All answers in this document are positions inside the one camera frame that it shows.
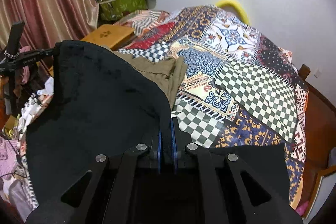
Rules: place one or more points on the white wall socket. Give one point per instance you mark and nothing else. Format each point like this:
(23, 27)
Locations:
(317, 73)

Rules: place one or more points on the pink cloth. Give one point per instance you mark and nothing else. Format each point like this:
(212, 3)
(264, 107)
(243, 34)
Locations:
(25, 72)

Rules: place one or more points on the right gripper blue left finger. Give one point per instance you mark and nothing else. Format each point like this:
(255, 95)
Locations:
(159, 146)

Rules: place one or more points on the yellow headboard cushion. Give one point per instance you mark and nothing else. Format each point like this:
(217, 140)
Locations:
(235, 5)

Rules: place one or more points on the patchwork patterned bedspread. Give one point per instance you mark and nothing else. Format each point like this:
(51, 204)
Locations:
(239, 89)

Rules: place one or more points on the khaki pants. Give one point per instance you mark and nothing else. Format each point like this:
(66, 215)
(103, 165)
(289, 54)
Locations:
(168, 74)

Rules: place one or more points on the wooden bed frame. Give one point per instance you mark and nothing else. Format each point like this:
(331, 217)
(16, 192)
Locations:
(319, 175)

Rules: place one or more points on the black pants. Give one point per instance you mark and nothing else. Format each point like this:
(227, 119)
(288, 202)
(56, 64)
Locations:
(92, 155)

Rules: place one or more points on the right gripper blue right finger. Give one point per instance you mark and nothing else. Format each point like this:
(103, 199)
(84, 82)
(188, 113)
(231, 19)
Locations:
(174, 145)

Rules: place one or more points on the wooden lap desk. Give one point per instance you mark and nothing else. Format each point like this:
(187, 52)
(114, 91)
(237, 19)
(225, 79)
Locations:
(112, 36)

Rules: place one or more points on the green fabric storage box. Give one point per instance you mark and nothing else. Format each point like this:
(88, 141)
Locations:
(114, 10)

